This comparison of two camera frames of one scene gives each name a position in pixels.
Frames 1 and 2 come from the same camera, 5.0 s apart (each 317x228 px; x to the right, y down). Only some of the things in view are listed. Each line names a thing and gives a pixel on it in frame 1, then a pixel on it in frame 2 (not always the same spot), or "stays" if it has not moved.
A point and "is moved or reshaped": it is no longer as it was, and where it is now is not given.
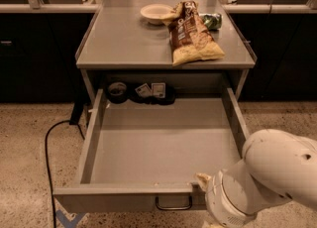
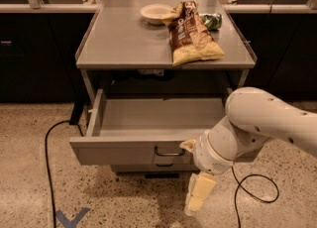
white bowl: x=156 y=13 stays
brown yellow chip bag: x=189 y=39 stays
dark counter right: x=284 y=47 stays
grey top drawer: x=147 y=155 is moved or reshaped
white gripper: x=215 y=196 → x=208 y=157
